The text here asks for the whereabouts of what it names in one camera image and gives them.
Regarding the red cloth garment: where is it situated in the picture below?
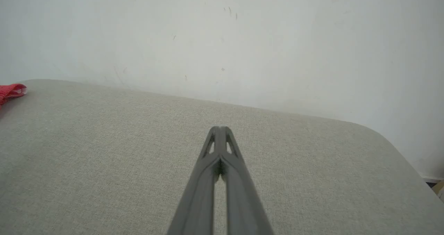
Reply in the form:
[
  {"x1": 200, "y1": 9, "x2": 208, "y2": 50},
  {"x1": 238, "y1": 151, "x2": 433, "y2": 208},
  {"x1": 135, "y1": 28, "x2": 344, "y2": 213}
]
[{"x1": 0, "y1": 84, "x2": 27, "y2": 107}]

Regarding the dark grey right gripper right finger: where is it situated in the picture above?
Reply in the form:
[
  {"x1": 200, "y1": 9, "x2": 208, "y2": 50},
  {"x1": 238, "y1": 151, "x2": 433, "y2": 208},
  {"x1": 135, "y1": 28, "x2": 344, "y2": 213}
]
[{"x1": 220, "y1": 126, "x2": 274, "y2": 235}]

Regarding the brown cardboard box white print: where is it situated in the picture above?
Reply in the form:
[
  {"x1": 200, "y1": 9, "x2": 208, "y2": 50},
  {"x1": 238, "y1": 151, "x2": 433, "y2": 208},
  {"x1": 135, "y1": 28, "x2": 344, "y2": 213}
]
[{"x1": 432, "y1": 180, "x2": 444, "y2": 202}]

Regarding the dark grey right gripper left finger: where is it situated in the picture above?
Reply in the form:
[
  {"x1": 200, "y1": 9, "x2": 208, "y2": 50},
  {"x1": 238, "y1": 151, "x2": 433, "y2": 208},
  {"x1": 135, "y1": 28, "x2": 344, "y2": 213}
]
[{"x1": 166, "y1": 126, "x2": 221, "y2": 235}]

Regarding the beige fabric sofa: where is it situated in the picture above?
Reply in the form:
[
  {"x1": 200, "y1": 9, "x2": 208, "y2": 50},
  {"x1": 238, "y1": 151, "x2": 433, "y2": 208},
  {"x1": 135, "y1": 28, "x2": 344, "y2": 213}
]
[{"x1": 0, "y1": 79, "x2": 444, "y2": 235}]

